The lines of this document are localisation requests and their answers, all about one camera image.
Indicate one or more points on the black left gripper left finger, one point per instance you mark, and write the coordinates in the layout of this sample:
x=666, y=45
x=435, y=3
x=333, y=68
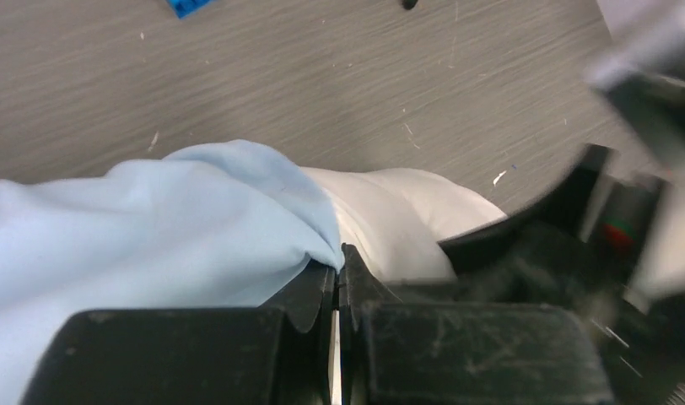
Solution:
x=275, y=353

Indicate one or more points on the light blue green pillowcase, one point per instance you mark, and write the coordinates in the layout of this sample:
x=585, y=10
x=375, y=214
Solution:
x=215, y=224

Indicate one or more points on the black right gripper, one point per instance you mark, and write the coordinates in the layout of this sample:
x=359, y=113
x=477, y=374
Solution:
x=579, y=246

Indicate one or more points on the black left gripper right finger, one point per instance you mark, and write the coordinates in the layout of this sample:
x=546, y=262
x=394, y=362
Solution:
x=397, y=350

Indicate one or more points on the blue green toy block stack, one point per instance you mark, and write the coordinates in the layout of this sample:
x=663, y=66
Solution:
x=184, y=8

